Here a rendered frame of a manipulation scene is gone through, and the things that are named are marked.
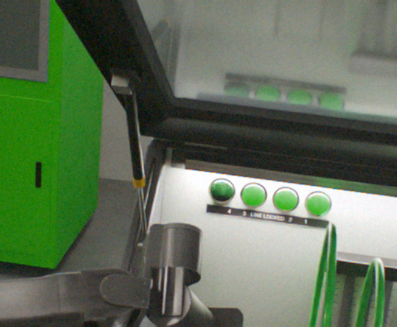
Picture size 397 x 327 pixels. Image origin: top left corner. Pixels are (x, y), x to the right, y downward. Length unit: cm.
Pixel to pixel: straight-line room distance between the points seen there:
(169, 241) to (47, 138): 292
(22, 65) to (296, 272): 238
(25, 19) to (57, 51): 19
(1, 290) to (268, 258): 80
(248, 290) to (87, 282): 77
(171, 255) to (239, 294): 72
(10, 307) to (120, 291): 12
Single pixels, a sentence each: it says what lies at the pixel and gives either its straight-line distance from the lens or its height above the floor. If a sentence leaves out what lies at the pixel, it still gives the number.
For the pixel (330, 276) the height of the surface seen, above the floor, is 141.
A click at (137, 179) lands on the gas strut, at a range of 140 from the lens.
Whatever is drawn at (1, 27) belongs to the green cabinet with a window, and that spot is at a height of 119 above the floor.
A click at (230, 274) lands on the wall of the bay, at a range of 170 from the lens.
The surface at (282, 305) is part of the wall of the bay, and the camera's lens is 172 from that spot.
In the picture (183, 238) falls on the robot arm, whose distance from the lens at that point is 102.
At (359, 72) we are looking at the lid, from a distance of 115.
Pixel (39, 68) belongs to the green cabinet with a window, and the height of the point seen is 103.
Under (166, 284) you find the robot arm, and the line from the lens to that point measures 99.
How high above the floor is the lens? 197
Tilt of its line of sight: 21 degrees down
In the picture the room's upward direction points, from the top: 6 degrees clockwise
